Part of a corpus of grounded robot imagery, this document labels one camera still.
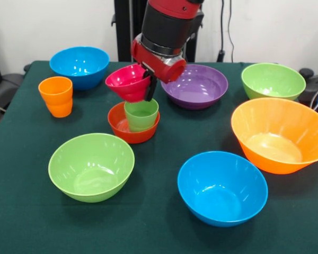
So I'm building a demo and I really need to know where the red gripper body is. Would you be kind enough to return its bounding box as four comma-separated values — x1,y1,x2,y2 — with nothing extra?
130,33,187,84

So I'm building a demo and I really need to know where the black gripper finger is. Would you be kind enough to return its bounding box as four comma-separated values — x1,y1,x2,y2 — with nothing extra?
141,63,152,79
144,73,158,102

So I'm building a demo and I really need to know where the pink plastic bowl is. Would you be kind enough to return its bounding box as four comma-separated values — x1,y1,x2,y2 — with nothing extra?
105,63,152,104

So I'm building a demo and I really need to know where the green plastic cup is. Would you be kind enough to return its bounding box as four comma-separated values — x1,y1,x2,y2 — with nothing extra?
123,98,160,133

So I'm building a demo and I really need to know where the red plastic bowl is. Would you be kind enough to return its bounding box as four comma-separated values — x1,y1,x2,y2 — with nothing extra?
107,101,161,144

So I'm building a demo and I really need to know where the blue plastic bowl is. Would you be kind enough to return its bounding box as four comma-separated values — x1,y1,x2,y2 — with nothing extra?
49,46,110,91
177,151,269,228

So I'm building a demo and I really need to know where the purple plastic bowl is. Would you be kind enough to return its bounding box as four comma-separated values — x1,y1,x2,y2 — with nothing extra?
160,63,229,111

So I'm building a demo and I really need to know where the orange plastic cup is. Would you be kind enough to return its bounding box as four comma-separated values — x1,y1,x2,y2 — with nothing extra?
38,76,74,119

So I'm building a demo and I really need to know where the green plastic bowl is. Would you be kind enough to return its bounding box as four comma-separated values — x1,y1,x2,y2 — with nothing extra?
48,132,136,204
241,62,307,102

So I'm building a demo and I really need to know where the large orange plastic bowl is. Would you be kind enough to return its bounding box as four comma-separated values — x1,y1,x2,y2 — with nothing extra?
231,97,318,175

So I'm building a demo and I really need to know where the black office chair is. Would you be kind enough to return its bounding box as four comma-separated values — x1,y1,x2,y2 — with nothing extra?
298,67,318,111
0,63,32,114

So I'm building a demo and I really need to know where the dark green tablecloth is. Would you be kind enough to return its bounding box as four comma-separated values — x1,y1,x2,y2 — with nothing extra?
0,60,318,254

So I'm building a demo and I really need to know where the black wall cable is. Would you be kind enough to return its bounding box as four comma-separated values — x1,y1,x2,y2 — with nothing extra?
216,0,235,63

